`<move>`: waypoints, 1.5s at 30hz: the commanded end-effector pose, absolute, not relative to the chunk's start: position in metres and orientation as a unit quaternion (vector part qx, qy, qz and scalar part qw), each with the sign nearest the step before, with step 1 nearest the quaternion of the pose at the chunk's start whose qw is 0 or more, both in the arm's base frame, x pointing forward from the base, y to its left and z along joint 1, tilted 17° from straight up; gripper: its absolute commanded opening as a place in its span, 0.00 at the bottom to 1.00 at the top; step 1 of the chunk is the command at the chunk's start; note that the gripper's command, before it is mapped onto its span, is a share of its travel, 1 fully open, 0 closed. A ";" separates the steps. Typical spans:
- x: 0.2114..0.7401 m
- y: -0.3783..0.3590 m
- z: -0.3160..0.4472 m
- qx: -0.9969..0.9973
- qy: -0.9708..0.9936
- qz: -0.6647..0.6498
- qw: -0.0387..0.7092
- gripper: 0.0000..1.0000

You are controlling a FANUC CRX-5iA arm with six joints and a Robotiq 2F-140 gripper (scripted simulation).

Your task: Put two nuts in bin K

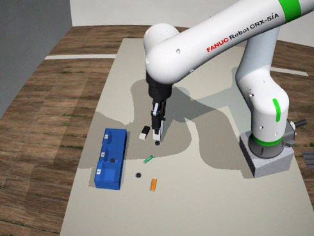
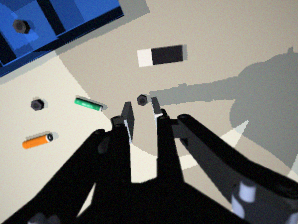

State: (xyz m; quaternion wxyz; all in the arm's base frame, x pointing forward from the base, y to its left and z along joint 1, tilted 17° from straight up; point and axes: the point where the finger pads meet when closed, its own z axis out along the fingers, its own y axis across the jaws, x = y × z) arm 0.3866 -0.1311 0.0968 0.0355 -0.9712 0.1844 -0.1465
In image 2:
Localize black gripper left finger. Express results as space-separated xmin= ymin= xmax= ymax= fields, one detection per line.
xmin=1 ymin=101 xmax=135 ymax=224

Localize blue rack of bins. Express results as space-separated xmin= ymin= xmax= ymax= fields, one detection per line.
xmin=0 ymin=0 xmax=124 ymax=77

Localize green battery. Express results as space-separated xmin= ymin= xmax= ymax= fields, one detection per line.
xmin=74 ymin=98 xmax=103 ymax=111

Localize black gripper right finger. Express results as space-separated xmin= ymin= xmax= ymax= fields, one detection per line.
xmin=151 ymin=97 xmax=298 ymax=224

